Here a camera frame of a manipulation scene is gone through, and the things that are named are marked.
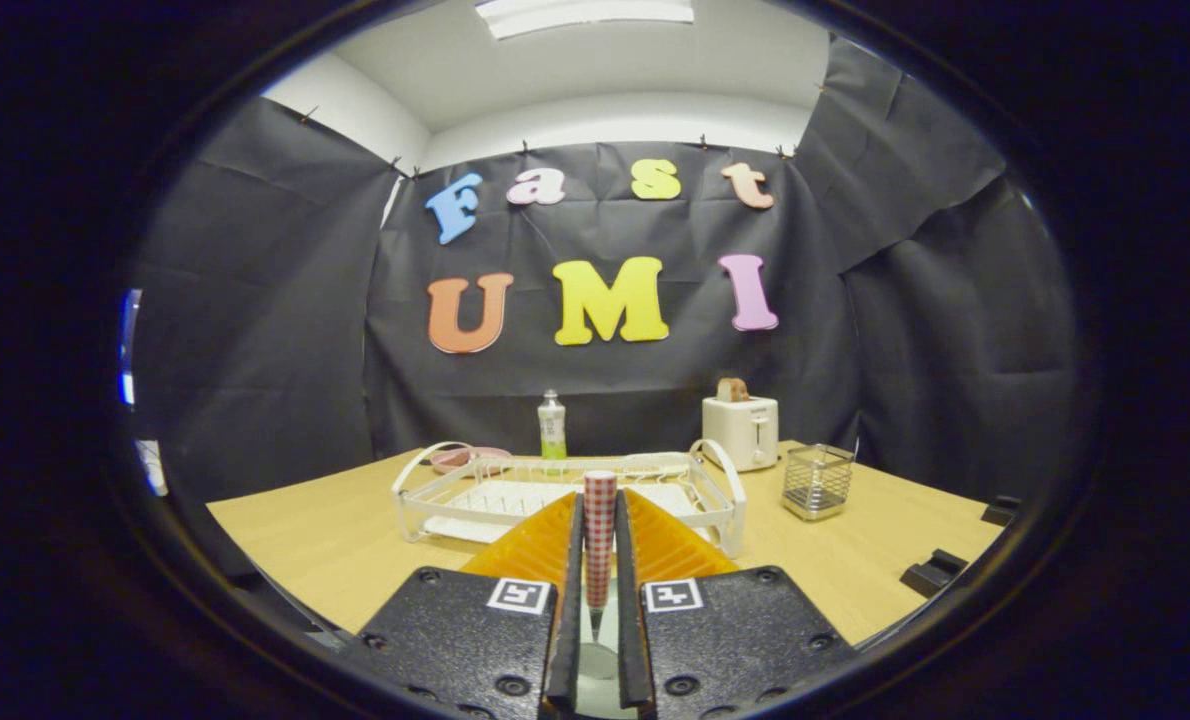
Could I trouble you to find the metal wire basket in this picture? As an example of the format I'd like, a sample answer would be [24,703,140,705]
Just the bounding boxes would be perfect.
[781,443,856,523]

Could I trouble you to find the pink bowl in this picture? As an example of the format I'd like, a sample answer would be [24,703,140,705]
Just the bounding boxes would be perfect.
[429,446,513,475]

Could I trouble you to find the spoon with pink checkered handle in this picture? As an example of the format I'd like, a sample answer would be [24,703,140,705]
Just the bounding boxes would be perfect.
[577,470,621,681]

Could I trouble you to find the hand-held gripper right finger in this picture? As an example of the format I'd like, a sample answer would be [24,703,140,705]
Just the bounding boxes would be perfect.
[614,487,858,720]

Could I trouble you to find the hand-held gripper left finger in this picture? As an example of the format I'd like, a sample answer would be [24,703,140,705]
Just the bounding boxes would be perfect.
[340,489,585,720]

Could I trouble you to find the white dish rack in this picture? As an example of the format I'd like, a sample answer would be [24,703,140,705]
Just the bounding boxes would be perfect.
[391,438,748,561]

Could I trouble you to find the clear bottle with green label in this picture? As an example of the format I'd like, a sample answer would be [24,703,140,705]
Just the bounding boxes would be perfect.
[537,389,568,463]

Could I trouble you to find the ceiling light panel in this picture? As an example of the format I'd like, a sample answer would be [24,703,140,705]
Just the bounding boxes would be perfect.
[475,0,696,41]

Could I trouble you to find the black backdrop cloth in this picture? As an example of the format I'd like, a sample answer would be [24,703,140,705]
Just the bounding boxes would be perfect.
[125,40,1081,501]

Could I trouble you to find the light green plate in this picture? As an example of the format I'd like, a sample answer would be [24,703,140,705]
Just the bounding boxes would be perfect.
[575,600,638,719]

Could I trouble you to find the white toaster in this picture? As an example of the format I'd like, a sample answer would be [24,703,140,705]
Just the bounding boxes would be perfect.
[701,395,780,473]

